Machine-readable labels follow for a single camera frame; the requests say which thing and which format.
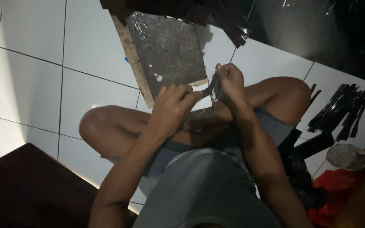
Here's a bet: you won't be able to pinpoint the person's right hand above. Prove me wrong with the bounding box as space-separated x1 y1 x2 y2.
215 63 250 112

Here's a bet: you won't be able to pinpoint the person's left hand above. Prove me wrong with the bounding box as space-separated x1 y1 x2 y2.
148 83 204 140

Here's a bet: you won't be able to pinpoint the black plastic strip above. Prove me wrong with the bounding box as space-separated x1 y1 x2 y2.
201 72 220 99

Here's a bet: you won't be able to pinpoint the plastic-wrapped wooden board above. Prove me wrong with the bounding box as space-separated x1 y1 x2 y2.
111 11 209 109

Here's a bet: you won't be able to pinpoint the person's right leg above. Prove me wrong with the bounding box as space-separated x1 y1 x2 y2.
182 76 312 133

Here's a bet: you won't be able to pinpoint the person's leg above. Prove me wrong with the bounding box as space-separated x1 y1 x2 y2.
79 105 234 159
182 76 312 133

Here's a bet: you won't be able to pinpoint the heap of black plastic pieces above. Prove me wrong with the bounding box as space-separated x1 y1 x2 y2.
99 0 253 49

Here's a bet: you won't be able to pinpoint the person's blue-grey shorts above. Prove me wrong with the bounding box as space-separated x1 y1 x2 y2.
100 107 297 178

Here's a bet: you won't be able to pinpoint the person's left leg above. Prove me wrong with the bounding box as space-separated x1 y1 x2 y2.
79 105 234 159

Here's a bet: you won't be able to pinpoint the person's grey shirt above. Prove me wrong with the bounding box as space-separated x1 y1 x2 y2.
132 147 283 228

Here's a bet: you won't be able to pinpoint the large black plastic sheet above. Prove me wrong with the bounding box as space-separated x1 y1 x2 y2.
245 0 365 87

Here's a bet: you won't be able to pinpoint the wide black plastic piece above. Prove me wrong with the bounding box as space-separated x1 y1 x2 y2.
293 132 335 160

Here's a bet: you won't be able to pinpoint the pile of black plastic strips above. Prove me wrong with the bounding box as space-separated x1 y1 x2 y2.
306 83 365 142

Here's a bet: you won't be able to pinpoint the crumpled black plastic bag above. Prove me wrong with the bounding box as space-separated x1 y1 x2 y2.
278 128 329 209

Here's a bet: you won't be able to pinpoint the grey round lid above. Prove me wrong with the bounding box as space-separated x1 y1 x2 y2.
326 143 365 172

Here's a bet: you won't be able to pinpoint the red cloth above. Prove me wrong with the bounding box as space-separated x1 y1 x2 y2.
308 168 365 227

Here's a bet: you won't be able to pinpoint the dark brown cabinet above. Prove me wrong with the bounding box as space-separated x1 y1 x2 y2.
0 142 139 228

